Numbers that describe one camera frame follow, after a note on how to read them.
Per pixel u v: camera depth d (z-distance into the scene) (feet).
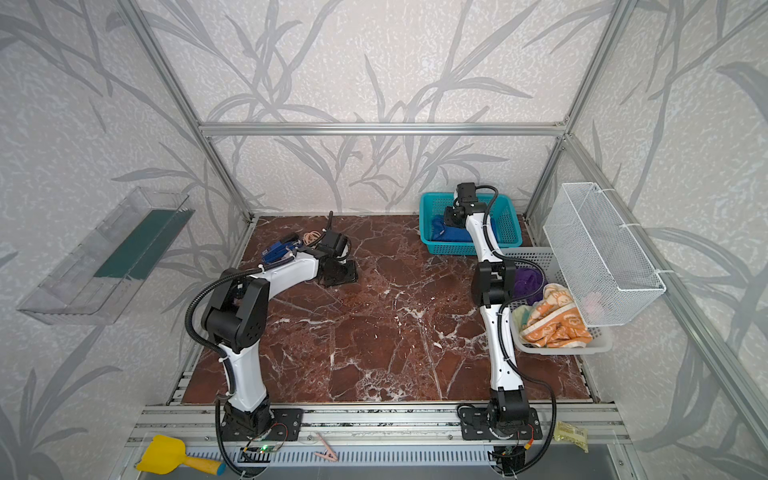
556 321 2.58
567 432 2.33
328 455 2.27
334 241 2.64
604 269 2.02
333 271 2.78
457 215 2.86
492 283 2.37
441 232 3.66
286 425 2.38
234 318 1.70
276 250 3.53
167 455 2.27
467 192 2.96
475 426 2.38
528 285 3.00
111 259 2.21
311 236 3.67
